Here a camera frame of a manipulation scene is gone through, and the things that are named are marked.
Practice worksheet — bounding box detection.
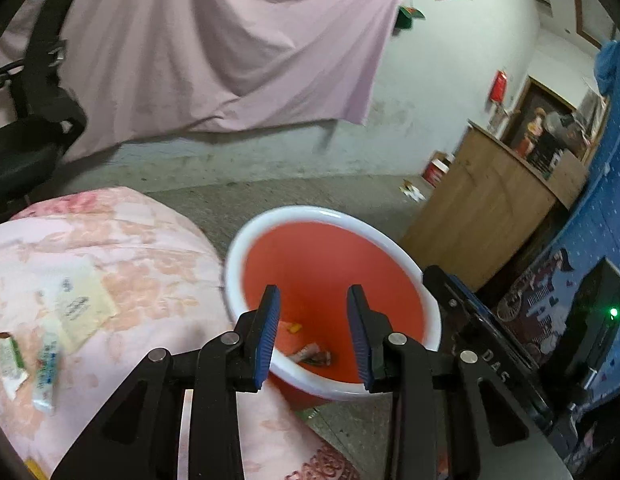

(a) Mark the white printed sachet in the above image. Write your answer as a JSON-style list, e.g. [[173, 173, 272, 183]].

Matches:
[[40, 259, 119, 354]]

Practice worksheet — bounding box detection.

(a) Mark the blue green narrow sachet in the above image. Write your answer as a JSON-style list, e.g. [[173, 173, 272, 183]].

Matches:
[[32, 332, 60, 415]]

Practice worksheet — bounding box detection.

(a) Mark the green white small sachet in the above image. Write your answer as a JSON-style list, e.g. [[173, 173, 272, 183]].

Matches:
[[0, 332, 29, 401]]

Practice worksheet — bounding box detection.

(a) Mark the yellow plastic cap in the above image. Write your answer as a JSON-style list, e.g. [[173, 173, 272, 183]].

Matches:
[[284, 322, 302, 335]]

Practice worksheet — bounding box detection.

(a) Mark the grey white wrapper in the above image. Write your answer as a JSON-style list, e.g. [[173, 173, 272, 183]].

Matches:
[[288, 342, 331, 367]]

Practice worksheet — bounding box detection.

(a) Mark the red white plastic basin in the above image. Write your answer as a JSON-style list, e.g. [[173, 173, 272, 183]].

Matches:
[[224, 206, 442, 410]]

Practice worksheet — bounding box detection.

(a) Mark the floral pink tablecloth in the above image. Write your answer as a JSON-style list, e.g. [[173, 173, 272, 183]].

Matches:
[[0, 188, 357, 479]]

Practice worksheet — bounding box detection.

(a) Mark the wooden cabinet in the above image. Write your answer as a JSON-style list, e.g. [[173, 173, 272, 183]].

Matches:
[[401, 122, 588, 292]]

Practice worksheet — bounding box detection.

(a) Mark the red box on floor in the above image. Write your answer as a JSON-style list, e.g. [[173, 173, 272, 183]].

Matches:
[[421, 151, 454, 188]]

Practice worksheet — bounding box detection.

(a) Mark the blue dotted cloth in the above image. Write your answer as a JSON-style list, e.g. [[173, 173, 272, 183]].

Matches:
[[494, 39, 620, 401]]

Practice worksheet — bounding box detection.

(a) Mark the black office chair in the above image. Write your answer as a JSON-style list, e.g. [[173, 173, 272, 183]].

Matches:
[[0, 0, 87, 215]]

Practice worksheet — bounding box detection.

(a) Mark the pink hanging bed sheet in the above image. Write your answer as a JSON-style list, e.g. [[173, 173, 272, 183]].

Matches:
[[0, 0, 412, 163]]

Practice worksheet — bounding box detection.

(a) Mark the green red hanging ornament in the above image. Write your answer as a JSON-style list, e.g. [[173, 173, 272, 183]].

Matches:
[[395, 6, 426, 30]]

